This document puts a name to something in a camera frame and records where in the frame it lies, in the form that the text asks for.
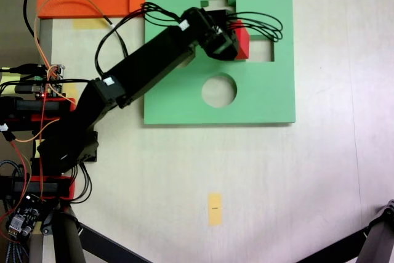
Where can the controller circuit board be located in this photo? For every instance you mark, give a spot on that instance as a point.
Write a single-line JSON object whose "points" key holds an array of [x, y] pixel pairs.
{"points": [[50, 81]]}

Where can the small black power board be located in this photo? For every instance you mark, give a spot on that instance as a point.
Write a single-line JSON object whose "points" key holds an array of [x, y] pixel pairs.
{"points": [[24, 216]]}

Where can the grey tripod leg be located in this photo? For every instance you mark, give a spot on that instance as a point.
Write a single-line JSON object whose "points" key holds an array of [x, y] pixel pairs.
{"points": [[378, 238]]}

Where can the yellow tape strip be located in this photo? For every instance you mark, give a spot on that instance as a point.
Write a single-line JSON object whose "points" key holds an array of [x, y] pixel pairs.
{"points": [[87, 23], [215, 209]]}

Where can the green shape sorting board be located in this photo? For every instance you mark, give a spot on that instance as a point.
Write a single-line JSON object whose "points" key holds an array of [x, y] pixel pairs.
{"points": [[261, 96]]}

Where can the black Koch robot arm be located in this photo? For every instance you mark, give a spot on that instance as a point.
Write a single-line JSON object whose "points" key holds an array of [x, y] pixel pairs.
{"points": [[147, 59]]}

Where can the yellow sticky note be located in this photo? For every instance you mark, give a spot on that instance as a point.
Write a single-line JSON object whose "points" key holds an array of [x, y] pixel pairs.
{"points": [[6, 84]]}

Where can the red and black table clamp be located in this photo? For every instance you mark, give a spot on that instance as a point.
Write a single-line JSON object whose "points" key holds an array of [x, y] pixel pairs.
{"points": [[69, 104], [66, 187]]}

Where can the red square block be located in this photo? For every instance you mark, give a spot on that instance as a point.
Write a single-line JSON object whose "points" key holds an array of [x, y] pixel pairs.
{"points": [[243, 41]]}

